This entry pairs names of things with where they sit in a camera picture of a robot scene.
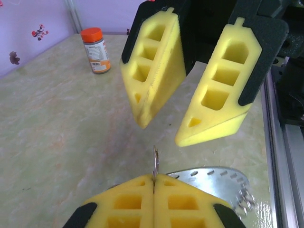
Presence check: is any orange capped pill bottle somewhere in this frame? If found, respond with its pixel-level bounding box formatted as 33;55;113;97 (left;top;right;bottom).
80;27;112;75

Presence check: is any perforated metal ring plate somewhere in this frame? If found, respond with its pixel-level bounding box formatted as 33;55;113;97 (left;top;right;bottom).
166;166;256;218

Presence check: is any silver split key ring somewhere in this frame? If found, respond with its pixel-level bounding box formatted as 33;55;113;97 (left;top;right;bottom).
152;144;160;183
234;189;257;216

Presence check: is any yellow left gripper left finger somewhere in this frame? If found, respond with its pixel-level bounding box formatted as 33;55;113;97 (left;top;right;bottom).
63;173;155;228

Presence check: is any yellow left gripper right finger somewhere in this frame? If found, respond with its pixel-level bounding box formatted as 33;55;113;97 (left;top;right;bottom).
153;173;247;228

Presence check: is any aluminium frame post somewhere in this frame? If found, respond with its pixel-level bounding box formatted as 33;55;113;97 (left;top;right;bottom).
64;0;83;34

